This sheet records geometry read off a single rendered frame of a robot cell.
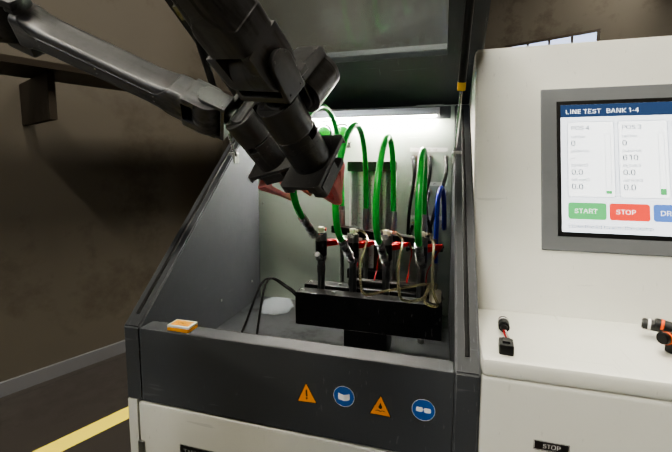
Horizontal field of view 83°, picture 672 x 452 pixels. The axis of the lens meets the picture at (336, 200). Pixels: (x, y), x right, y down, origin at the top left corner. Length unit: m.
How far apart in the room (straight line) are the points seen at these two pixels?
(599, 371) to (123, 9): 2.99
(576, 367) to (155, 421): 0.80
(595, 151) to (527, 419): 0.54
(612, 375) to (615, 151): 0.45
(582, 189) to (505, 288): 0.26
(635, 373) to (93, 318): 2.79
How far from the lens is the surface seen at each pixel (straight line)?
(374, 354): 0.73
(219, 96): 0.69
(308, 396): 0.78
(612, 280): 0.94
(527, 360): 0.71
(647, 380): 0.75
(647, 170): 0.98
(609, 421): 0.76
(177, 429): 0.97
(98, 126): 2.86
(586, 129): 0.97
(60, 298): 2.89
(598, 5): 8.19
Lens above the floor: 1.29
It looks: 6 degrees down
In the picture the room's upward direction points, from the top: straight up
